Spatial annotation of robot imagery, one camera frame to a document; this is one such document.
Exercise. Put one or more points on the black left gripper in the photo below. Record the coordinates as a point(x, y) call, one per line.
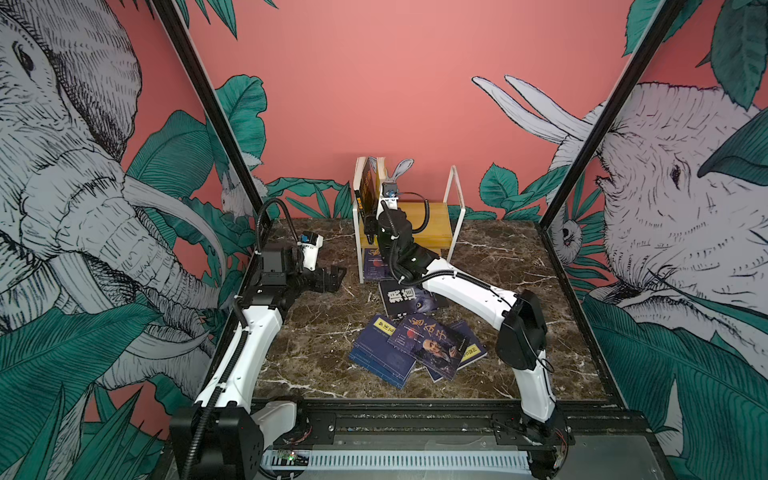
point(332, 279)

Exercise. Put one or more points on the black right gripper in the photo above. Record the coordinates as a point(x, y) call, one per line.
point(381, 217)

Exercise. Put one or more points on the black book with gold title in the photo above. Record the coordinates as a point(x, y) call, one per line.
point(365, 186)

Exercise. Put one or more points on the purple portrait cover book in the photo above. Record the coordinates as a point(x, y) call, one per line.
point(408, 331)

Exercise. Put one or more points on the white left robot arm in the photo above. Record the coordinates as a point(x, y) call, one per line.
point(221, 436)

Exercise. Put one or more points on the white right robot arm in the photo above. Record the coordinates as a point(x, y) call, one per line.
point(517, 318)

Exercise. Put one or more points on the purple book on lower shelf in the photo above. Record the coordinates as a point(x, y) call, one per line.
point(374, 267)

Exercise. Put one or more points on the dark wolf eye book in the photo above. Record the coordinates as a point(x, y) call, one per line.
point(400, 301)

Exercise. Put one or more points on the white wooden book rack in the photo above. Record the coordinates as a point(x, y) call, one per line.
point(430, 262)

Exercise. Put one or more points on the blue book yellow label left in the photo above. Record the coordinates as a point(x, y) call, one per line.
point(372, 351)

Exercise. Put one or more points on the blue book yellow label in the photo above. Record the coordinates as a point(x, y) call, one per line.
point(372, 351)
point(445, 349)

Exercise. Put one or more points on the blue book yellow label right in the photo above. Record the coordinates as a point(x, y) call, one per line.
point(445, 349)

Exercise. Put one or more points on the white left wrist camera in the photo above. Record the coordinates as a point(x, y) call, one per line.
point(310, 244)

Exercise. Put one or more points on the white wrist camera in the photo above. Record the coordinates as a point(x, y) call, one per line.
point(390, 195)
point(310, 244)

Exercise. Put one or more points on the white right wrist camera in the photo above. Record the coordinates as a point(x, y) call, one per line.
point(390, 195)

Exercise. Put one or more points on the white slotted cable duct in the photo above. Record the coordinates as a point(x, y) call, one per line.
point(513, 462)

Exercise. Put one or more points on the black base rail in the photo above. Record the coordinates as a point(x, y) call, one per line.
point(500, 419)

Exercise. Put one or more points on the black corner frame post left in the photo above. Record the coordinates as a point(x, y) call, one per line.
point(172, 21)

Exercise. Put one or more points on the black corner frame post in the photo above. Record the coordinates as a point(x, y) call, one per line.
point(651, 39)
point(172, 21)

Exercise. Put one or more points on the black corner frame post right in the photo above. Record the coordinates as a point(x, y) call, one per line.
point(651, 39)

